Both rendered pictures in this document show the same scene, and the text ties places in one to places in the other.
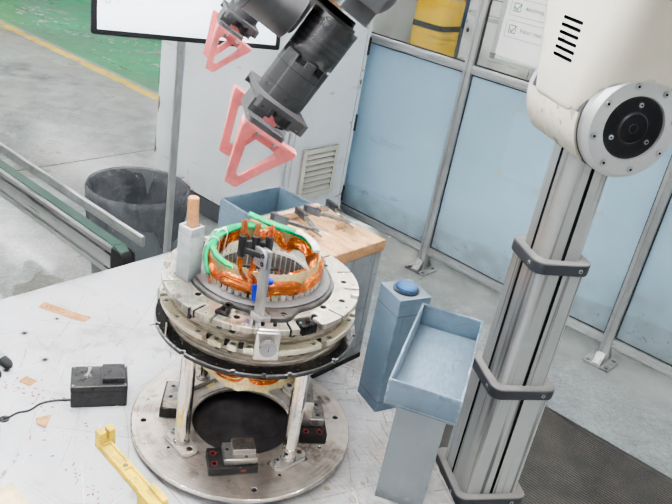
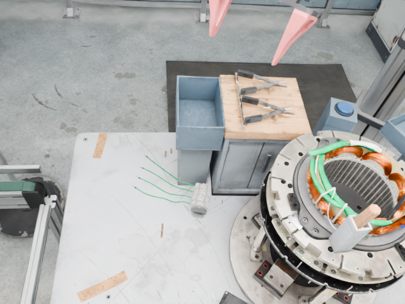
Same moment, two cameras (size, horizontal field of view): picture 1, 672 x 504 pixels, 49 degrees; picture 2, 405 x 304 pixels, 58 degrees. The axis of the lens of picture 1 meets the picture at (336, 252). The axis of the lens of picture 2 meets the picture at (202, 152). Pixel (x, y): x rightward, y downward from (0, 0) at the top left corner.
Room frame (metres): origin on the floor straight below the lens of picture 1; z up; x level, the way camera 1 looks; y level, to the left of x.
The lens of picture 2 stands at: (1.02, 0.62, 1.68)
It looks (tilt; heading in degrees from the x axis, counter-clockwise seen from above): 53 degrees down; 311
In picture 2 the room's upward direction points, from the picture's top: 9 degrees clockwise
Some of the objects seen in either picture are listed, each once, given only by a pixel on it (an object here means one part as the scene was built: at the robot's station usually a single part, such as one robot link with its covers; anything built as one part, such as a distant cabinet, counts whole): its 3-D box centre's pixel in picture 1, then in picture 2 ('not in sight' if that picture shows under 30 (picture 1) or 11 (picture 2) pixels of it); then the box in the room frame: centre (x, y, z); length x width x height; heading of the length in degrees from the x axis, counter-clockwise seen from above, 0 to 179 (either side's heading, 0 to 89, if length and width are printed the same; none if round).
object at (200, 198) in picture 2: not in sight; (200, 198); (1.34, 0.21, 0.80); 0.10 x 0.05 x 0.04; 127
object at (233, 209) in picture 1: (259, 260); (194, 138); (1.44, 0.16, 0.92); 0.17 x 0.11 x 0.28; 141
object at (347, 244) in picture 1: (317, 234); (262, 106); (1.34, 0.04, 1.05); 0.20 x 0.19 x 0.02; 51
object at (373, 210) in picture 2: (192, 215); (365, 216); (1.01, 0.22, 1.20); 0.02 x 0.02 x 0.06
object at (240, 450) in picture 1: (239, 450); not in sight; (0.94, 0.10, 0.83); 0.05 x 0.04 x 0.02; 109
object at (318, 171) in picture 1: (255, 107); not in sight; (3.77, 0.55, 0.60); 1.02 x 0.55 x 1.20; 53
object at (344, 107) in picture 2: (406, 286); (345, 107); (1.22, -0.14, 1.04); 0.04 x 0.04 x 0.01
